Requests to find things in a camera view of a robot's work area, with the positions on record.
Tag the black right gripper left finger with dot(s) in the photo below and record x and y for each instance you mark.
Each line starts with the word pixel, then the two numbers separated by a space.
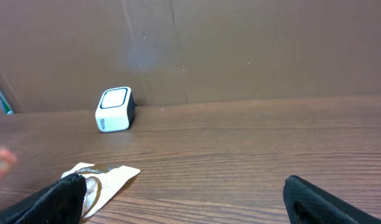
pixel 60 202

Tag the white barcode scanner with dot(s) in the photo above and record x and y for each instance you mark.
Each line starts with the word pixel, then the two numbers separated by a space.
pixel 116 110

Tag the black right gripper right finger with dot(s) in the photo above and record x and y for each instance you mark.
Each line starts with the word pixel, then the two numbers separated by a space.
pixel 308 204

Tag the beige snack pouch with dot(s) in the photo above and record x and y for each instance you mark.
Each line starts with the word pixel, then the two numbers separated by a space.
pixel 102 183

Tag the small orange box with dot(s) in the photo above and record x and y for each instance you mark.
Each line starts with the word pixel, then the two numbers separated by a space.
pixel 7 160

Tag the brown cardboard backdrop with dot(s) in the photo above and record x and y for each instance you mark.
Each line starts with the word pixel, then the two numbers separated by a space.
pixel 62 55

